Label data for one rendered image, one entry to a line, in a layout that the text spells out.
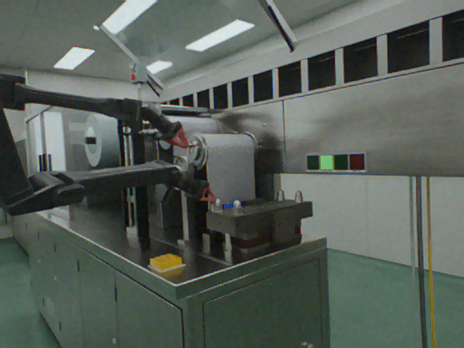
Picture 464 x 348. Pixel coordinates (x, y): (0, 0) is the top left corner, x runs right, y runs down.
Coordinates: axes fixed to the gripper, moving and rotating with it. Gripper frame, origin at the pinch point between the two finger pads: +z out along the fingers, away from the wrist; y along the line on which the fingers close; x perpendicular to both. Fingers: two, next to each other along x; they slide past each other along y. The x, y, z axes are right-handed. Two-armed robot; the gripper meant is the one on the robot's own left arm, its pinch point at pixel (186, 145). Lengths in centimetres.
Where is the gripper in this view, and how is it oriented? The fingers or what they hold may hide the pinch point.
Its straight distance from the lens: 126.9
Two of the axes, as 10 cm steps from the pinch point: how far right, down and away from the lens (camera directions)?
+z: 6.3, 6.1, 4.9
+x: 4.7, -8.0, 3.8
